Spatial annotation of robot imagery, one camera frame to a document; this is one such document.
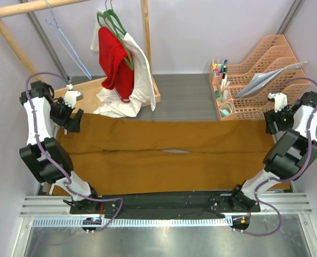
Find mint charger with cable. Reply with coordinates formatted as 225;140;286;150
219;102;233;118

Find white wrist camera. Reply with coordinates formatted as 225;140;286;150
63;90;84;109
268;93;288;112

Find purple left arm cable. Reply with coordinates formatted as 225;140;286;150
25;72;124;236

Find green hanger back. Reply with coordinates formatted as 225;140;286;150
96;0;122;39

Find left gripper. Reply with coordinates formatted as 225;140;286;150
49;98;83;133

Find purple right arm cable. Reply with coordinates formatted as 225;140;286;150
228;77;317;237

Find green hanger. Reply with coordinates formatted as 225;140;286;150
96;0;122;39
105;1;134;70

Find mustard brown trousers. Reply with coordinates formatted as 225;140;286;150
49;112;294;196

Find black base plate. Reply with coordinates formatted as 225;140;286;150
64;191;261;219

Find green eraser box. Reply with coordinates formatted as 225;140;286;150
215;90;222;101

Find peach plastic desk organizer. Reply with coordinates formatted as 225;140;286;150
210;34;310;120

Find pens in organizer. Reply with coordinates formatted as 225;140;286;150
211;59;232;90

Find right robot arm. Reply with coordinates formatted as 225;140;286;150
228;91;317;212

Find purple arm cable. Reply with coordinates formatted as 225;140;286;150
228;77;317;237
25;72;124;236

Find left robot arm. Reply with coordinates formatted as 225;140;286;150
19;81;101;214

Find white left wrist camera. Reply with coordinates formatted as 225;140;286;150
63;90;84;109

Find wooden clothes rack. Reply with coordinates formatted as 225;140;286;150
0;0;161;113

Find green hanger front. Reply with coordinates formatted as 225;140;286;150
105;1;134;70

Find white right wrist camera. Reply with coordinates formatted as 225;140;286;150
268;93;288;112

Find grey paper folder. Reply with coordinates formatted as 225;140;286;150
233;61;308;99

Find red shirt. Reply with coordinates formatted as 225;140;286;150
98;27;134;103

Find white slotted cable duct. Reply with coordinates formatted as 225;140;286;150
32;216;232;228

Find light blue wire hanger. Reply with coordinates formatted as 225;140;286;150
45;0;92;80

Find white shirt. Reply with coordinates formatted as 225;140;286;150
90;19;156;118

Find aluminium frame rail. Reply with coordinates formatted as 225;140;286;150
20;192;312;220

